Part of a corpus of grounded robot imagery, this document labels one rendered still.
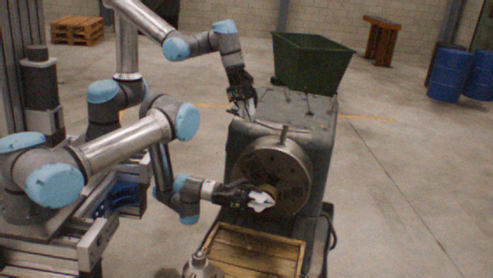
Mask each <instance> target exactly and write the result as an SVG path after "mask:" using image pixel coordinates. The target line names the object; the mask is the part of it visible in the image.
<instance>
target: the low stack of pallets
mask: <svg viewBox="0 0 493 278"><path fill-rule="evenodd" d="M89 20H90V21H89ZM98 22H99V23H98ZM49 24H50V25H51V27H50V30H49V31H51V32H50V38H51V40H50V43H52V45H58V43H60V42H62V41H64V40H67V41H68V45H74V44H77V43H78V42H79V41H82V42H87V47H92V46H94V45H95V44H96V43H97V42H98V41H100V40H102V39H103V37H104V36H105V35H104V24H105V20H104V18H92V17H86V16H83V17H77V16H74V17H73V16H70V15H69V16H66V17H65V18H59V19H57V20H55V21H52V22H51V23H49ZM92 40H93V41H92Z"/></svg>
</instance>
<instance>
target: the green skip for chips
mask: <svg viewBox="0 0 493 278"><path fill-rule="evenodd" d="M270 34H272V41H273V52H274V64H275V77H271V78H270V83H272V84H273V85H282V86H288V87H289V88H288V89H289V90H291V91H300V92H304V90H303V88H304V87H305V86H306V87H308V93H309V94H314V95H319V96H323V97H331V98H333V96H334V95H335V94H336V95H338V91H337V90H338V87H339V84H340V82H341V81H342V78H343V76H344V72H345V71H346V69H347V67H348V66H349V64H350V60H351V57H352V56H353V55H354V54H355V53H356V52H357V51H356V50H354V49H350V48H348V47H345V46H344V45H343V44H341V43H338V42H335V41H333V40H330V39H329V38H327V37H325V36H321V35H318V34H306V33H282V32H270Z"/></svg>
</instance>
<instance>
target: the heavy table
mask: <svg viewBox="0 0 493 278"><path fill-rule="evenodd" d="M363 20H364V21H367V22H369V23H372V24H371V28H370V34H369V39H368V41H367V45H366V49H365V56H362V55H361V56H362V57H363V58H364V59H370V60H376V62H375V63H372V65H374V66H375V67H383V68H391V69H393V67H391V66H390V64H391V61H392V58H393V52H394V47H395V44H396V41H397V40H396V38H397V35H398V32H399V31H400V30H401V25H399V24H396V23H394V22H393V21H390V20H388V19H385V18H379V17H375V16H368V15H363ZM378 28H379V29H378ZM377 30H378V31H377ZM390 31H391V32H390ZM376 34H377V35H376ZM389 34H390V35H389ZM375 37H376V38H375ZM388 37H389V39H388ZM375 40H376V41H375ZM374 43H375V45H374ZM372 50H373V51H372ZM383 59H384V60H383Z"/></svg>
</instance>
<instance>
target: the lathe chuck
mask: <svg viewBox="0 0 493 278"><path fill-rule="evenodd" d="M280 141H281V140H279V139H272V138H270V139H263V140H260V141H257V142H254V143H251V144H250V145H249V146H248V147H247V148H245V149H244V151H243V152H242V154H241V155H240V156H239V158H238V160H237V162H236V163H235V165H234V166H233V168H232V174H231V182H233V181H237V180H238V179H242V178H244V179H247V180H249V181H248V185H252V186H253V182H254V181H253V179H252V178H251V176H250V170H249V168H247V166H246V164H245V161H246V160H247V156H246V153H247V152H248V151H250V150H251V149H253V151H254V153H255V155H257V157H258V159H259V160H260V161H261V163H262V164H263V168H265V170H266V171H267V173H268V174H275V175H276V176H277V177H278V178H279V179H280V181H282V180H286V181H297V182H308V183H309V190H308V192H307V191H305V192H304V196H294V195H292V196H291V198H290V199H289V198H283V200H276V203H275V206H273V207H272V208H271V209H270V210H269V212H266V213H261V212H260V213H258V214H257V215H258V216H263V217H266V218H272V219H274V218H284V217H287V216H291V215H293V214H295V212H298V211H299V210H301V209H302V207H303V206H304V205H305V203H306V202H307V200H308V196H309V193H310V189H311V185H312V181H313V171H312V167H311V166H310V163H309V160H308V158H307V157H306V155H304V154H303V151H302V150H300V149H299V148H297V147H296V146H295V145H293V144H291V143H289V142H285V141H283V144H284V145H285V147H280V146H278V145H276V144H277V143H279V142H280Z"/></svg>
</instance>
